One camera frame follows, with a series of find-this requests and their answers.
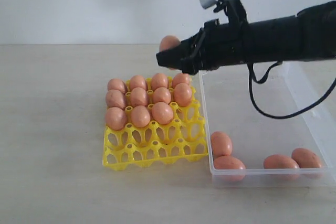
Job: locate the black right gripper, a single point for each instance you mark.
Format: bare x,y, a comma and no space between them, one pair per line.
219,45

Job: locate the brown egg packed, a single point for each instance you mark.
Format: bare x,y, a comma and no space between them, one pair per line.
180,78
159,80
138,81
117,84

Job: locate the brown egg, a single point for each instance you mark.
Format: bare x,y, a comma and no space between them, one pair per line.
168,42
139,96
140,116
161,94
182,94
221,144
279,161
115,118
115,98
306,158
162,113
228,162

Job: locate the yellow plastic egg tray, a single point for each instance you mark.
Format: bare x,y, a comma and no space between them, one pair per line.
185,137

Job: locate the clear plastic container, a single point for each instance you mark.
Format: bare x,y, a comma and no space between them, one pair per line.
231,108

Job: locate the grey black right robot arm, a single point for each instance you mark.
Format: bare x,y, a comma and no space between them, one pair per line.
306,36

